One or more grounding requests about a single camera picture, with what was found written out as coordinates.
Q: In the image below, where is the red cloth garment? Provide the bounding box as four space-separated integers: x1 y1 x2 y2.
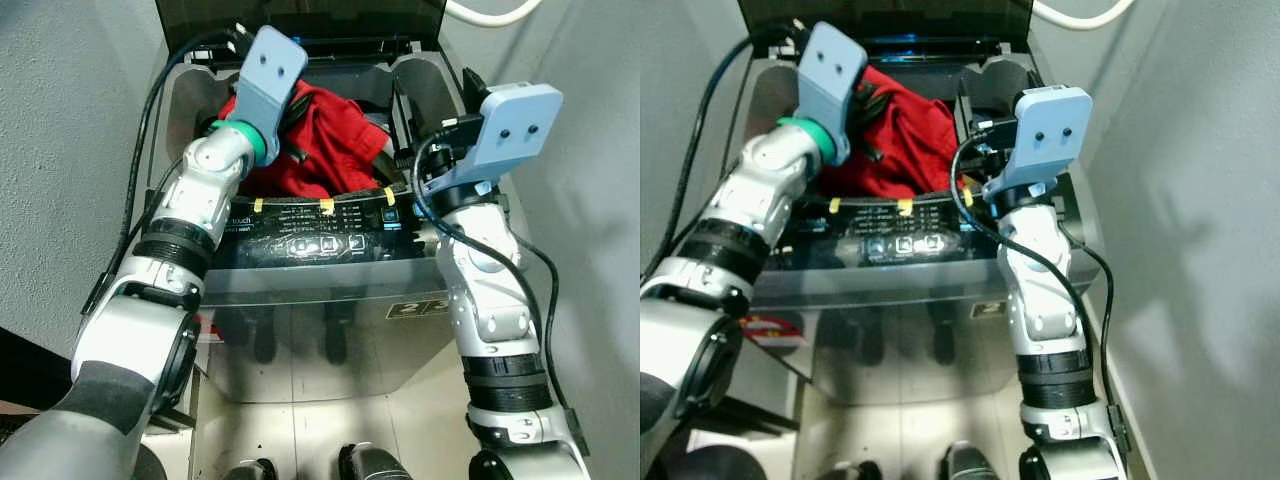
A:
218 82 393 199
820 65 976 199

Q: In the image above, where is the grey washing machine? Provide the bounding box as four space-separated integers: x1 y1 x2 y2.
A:
740 0 1101 406
150 0 531 406

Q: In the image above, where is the dark tinted washer lid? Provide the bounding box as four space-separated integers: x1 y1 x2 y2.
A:
738 0 1031 56
155 0 448 56

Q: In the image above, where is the black right robot foot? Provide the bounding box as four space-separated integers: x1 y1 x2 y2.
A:
945 442 1001 480
338 442 411 480

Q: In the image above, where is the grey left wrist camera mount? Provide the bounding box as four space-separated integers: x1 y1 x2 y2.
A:
228 25 309 166
797 22 868 166

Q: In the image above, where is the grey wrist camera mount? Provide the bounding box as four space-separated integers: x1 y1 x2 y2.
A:
420 82 564 196
797 22 868 166
982 86 1093 201
228 25 309 166

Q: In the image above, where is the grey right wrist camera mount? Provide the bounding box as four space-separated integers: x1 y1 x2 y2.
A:
982 86 1093 201
420 82 564 196

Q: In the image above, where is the white water hose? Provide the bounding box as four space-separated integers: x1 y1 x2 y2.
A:
1030 0 1141 31
445 0 546 28

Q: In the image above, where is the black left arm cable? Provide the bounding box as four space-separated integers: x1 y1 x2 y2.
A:
85 25 251 311
645 22 801 281

